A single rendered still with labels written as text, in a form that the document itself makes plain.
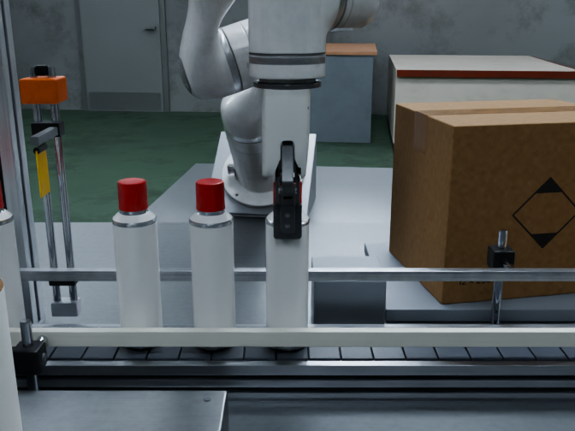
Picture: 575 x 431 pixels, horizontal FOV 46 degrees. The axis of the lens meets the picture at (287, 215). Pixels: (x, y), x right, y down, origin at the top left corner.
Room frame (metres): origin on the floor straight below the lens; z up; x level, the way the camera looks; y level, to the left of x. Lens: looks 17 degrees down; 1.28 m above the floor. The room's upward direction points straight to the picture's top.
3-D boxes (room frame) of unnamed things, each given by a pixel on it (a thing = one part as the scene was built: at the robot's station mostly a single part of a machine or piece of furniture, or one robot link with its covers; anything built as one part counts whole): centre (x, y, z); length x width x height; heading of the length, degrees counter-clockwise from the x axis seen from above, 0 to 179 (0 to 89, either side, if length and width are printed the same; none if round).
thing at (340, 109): (7.42, -0.53, 0.44); 1.57 x 0.81 x 0.88; 174
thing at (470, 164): (1.08, -0.35, 0.99); 0.30 x 0.24 x 0.27; 101
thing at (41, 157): (0.78, 0.29, 1.09); 0.03 x 0.01 x 0.06; 0
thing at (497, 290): (0.84, -0.29, 0.91); 0.07 x 0.03 x 0.17; 0
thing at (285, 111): (0.76, 0.00, 1.15); 0.10 x 0.07 x 0.11; 0
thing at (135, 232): (0.77, 0.18, 0.98); 0.05 x 0.05 x 0.20
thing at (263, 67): (0.77, 0.00, 1.21); 0.09 x 0.08 x 0.03; 0
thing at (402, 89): (7.04, -1.87, 0.37); 2.03 x 1.61 x 0.75; 174
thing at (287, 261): (0.76, 0.00, 0.98); 0.05 x 0.05 x 0.20
